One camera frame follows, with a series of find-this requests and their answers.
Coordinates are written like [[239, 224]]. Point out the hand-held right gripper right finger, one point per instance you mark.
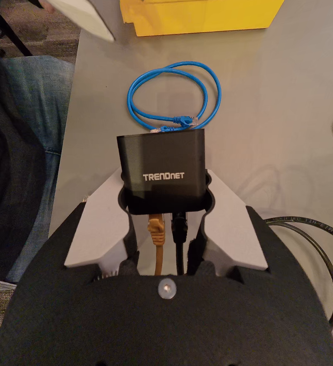
[[232, 228]]

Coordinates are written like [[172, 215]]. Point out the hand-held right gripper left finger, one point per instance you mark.
[[97, 228]]

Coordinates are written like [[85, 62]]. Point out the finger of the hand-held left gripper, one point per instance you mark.
[[80, 14]]

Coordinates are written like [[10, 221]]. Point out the black network switch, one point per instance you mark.
[[160, 154]]

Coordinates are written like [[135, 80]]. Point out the yellow plastic bin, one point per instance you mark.
[[197, 17]]

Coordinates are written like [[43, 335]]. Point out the person's left hand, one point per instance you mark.
[[46, 4]]

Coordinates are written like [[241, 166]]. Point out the black office chair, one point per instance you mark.
[[12, 33]]

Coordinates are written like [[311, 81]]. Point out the person's blue jeans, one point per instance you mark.
[[26, 114]]

